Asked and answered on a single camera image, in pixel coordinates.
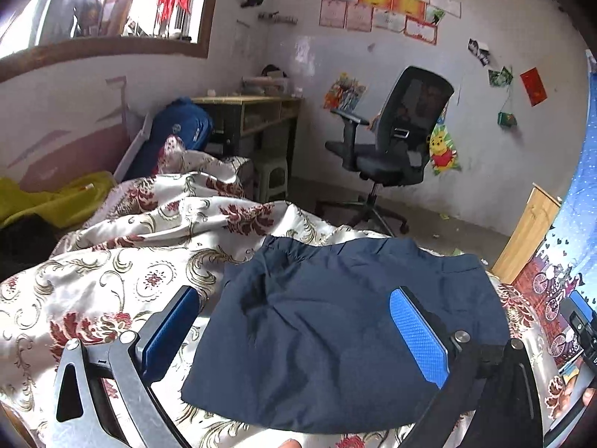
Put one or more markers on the black and white photos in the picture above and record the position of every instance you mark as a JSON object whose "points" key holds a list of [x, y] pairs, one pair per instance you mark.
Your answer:
{"points": [[479, 51]]}

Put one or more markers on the navy puffer jacket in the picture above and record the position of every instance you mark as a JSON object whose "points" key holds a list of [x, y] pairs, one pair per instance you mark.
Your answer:
{"points": [[317, 336]]}

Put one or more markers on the wooden framed window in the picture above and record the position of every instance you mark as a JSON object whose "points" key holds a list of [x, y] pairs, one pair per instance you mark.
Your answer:
{"points": [[116, 49]]}

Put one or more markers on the desk clutter pile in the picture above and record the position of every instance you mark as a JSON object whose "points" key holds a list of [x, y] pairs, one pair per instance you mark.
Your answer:
{"points": [[268, 84]]}

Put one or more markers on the light wooden cabinet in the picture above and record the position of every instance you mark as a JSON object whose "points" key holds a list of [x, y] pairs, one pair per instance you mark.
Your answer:
{"points": [[527, 238]]}

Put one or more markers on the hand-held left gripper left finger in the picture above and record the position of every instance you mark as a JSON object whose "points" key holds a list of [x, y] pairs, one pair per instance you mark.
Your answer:
{"points": [[170, 331]]}

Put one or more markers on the dark cloth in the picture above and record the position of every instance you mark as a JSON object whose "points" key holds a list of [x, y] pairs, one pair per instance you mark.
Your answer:
{"points": [[23, 247]]}

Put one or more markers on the grey plastic stool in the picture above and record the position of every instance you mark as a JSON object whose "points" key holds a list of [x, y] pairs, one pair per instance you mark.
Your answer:
{"points": [[270, 172]]}

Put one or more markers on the wooden desk with shelves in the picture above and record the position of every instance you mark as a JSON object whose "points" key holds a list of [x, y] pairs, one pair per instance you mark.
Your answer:
{"points": [[242, 102]]}

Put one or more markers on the floral bedspread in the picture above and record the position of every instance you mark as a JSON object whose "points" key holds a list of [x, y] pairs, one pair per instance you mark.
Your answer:
{"points": [[140, 242]]}

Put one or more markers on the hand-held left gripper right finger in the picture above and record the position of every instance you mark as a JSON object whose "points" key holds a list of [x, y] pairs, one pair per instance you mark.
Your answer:
{"points": [[417, 336]]}

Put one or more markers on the white board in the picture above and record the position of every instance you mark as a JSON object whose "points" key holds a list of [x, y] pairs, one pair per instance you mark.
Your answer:
{"points": [[135, 144]]}

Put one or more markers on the blue bag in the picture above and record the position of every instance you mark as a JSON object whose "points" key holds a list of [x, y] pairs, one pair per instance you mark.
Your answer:
{"points": [[182, 126]]}

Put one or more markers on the colourful cartoon wall poster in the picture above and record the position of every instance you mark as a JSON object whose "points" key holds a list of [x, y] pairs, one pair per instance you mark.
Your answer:
{"points": [[345, 93]]}

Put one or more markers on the blue printed curtain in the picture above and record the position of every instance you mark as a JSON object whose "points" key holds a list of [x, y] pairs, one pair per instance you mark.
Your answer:
{"points": [[578, 224]]}

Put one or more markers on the black mesh office chair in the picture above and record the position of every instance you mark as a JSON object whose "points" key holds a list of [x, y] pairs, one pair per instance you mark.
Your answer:
{"points": [[387, 163]]}

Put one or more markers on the wall hook rack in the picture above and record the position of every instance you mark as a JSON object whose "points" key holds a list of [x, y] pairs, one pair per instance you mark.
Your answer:
{"points": [[277, 18]]}

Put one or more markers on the person's right hand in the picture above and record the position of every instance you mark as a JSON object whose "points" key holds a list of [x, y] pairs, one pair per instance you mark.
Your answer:
{"points": [[583, 399]]}

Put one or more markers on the green hanging pouch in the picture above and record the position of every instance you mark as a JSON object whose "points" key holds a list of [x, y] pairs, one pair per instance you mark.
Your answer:
{"points": [[507, 119]]}

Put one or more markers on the yellow-green blanket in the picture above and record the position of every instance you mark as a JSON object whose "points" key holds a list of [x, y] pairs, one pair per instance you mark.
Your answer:
{"points": [[56, 205]]}

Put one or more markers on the yellow bear wall poster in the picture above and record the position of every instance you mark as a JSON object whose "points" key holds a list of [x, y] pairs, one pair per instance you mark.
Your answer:
{"points": [[443, 149]]}

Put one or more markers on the green wall photo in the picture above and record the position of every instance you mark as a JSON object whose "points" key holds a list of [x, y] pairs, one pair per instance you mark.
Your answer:
{"points": [[500, 77]]}

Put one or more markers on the person's left hand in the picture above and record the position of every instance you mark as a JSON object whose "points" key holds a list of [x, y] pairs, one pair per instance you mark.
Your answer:
{"points": [[289, 444]]}

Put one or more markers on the red envelope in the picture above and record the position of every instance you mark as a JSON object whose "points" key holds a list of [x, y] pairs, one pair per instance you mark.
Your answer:
{"points": [[534, 86]]}

